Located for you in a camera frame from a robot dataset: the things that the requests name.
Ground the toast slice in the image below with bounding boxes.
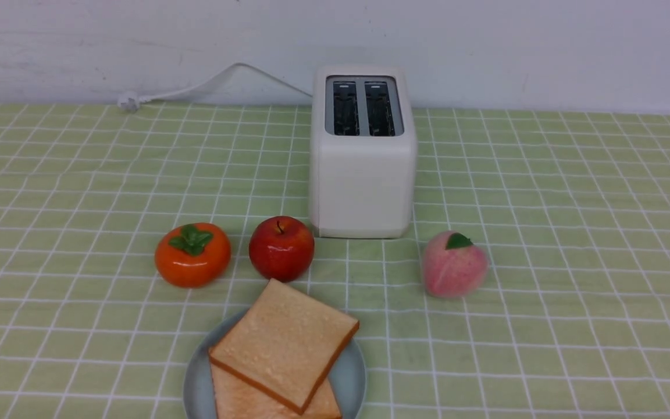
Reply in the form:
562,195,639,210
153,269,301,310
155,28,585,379
210,364,342,418
208,279,361,414

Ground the light blue plate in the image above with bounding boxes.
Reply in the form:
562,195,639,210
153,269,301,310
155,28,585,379
183,307,368,418

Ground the white toaster power cord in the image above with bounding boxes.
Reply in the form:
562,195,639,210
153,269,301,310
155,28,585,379
117,62,313,112

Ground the pink peach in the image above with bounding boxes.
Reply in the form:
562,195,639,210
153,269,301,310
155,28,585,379
421,230,489,298

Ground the red apple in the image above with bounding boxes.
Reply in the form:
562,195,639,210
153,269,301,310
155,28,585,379
249,215,315,283

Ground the orange persimmon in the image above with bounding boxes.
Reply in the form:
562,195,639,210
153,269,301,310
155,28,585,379
154,222,231,289

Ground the green checkered tablecloth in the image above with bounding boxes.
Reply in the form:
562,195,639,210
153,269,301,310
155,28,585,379
0,103,670,418

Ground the white toaster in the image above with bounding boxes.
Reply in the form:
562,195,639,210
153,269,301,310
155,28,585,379
308,65,418,239

